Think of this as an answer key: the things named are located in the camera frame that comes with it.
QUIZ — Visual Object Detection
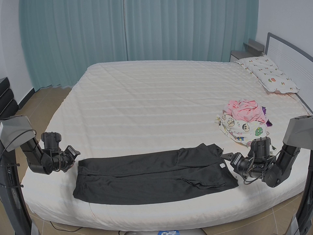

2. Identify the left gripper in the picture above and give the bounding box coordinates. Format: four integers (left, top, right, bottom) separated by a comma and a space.
66, 145, 81, 160

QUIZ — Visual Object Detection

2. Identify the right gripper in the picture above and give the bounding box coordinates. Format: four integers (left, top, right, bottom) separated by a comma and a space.
220, 152, 247, 175

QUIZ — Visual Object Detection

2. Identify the black T-shirt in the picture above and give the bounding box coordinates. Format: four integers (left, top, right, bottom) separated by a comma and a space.
73, 143, 239, 205

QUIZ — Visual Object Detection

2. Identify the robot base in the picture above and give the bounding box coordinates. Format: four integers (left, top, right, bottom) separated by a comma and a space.
28, 217, 297, 235

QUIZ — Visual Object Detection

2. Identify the bed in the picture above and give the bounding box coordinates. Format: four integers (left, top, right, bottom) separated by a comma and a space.
20, 32, 313, 232

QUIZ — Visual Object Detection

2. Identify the white printed garment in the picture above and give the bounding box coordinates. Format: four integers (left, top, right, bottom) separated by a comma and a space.
215, 114, 275, 154

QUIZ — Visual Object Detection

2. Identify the pink garment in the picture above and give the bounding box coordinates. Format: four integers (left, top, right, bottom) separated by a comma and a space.
223, 98, 266, 122

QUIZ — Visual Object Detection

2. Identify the purple garment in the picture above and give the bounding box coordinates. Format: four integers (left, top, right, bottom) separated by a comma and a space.
262, 106, 273, 127

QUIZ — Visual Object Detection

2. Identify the black chest of drawers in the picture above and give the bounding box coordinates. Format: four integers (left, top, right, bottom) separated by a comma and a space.
0, 77, 19, 118

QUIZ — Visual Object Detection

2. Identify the white printed pillow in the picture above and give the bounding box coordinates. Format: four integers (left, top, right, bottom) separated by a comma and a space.
234, 55, 301, 95

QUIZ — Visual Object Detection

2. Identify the grey bedside table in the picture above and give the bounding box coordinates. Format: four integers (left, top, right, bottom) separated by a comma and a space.
231, 39, 266, 63

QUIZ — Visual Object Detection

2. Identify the blue-green curtain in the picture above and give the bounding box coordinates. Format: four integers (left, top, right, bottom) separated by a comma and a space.
19, 0, 129, 92
124, 0, 260, 63

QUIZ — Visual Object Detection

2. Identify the black cable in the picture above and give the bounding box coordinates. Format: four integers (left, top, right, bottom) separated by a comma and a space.
50, 221, 83, 232
4, 129, 37, 153

